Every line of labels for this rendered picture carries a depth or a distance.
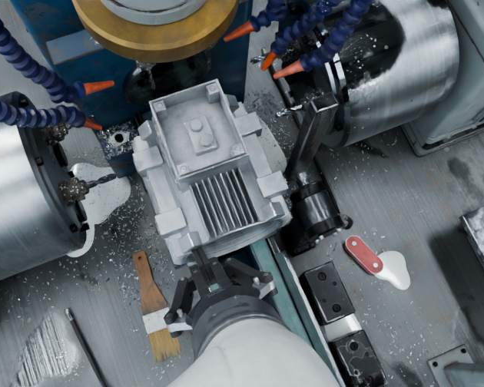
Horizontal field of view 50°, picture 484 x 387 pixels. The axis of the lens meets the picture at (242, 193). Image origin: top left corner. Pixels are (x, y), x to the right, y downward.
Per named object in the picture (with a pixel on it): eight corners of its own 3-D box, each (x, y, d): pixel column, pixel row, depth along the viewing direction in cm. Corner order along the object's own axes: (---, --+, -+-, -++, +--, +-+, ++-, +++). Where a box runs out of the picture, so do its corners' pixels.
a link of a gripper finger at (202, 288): (227, 328, 56) (214, 333, 56) (207, 290, 67) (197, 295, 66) (214, 296, 55) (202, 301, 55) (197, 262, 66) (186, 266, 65)
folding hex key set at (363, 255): (340, 244, 102) (342, 243, 100) (351, 233, 102) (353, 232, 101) (372, 278, 100) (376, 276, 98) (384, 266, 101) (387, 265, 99)
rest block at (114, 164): (108, 153, 105) (94, 129, 94) (141, 141, 106) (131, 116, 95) (117, 180, 104) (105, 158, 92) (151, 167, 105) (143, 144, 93)
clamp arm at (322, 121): (282, 167, 85) (307, 94, 61) (299, 160, 85) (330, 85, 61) (291, 186, 84) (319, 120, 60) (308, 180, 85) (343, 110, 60)
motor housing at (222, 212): (140, 167, 92) (121, 122, 74) (241, 131, 95) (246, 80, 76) (179, 273, 87) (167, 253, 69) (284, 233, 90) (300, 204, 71)
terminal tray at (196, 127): (152, 123, 78) (146, 101, 71) (220, 100, 79) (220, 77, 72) (180, 196, 75) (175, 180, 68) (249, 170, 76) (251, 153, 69)
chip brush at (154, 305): (126, 256, 99) (125, 256, 99) (151, 248, 100) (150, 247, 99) (156, 364, 94) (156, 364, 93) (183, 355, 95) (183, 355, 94)
